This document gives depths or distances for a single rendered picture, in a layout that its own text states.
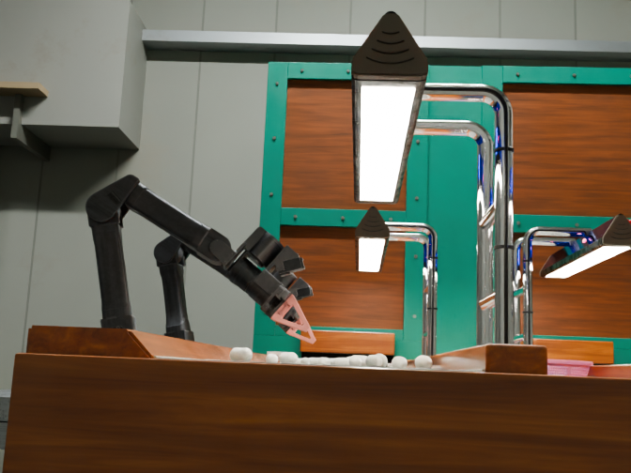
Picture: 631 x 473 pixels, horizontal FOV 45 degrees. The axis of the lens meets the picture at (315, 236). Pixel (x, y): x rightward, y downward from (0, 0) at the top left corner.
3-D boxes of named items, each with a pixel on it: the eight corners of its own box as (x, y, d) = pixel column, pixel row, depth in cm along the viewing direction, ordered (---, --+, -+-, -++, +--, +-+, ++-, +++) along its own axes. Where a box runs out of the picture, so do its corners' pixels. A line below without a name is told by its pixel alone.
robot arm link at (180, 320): (195, 354, 217) (183, 243, 224) (187, 353, 211) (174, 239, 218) (176, 358, 219) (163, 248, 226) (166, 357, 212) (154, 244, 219)
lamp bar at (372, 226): (354, 236, 175) (356, 205, 176) (355, 271, 236) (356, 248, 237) (390, 237, 174) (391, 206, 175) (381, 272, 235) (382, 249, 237)
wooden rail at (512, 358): (484, 470, 66) (485, 342, 68) (392, 398, 244) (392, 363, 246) (549, 473, 66) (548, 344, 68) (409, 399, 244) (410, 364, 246)
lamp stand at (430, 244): (360, 396, 189) (365, 219, 196) (360, 393, 208) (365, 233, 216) (438, 399, 187) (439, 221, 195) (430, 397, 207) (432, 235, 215)
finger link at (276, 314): (319, 318, 164) (287, 290, 166) (318, 316, 157) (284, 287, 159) (299, 343, 164) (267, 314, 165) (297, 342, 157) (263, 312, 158)
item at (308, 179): (253, 334, 250) (268, 61, 266) (271, 341, 304) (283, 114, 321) (679, 351, 241) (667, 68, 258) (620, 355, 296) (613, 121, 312)
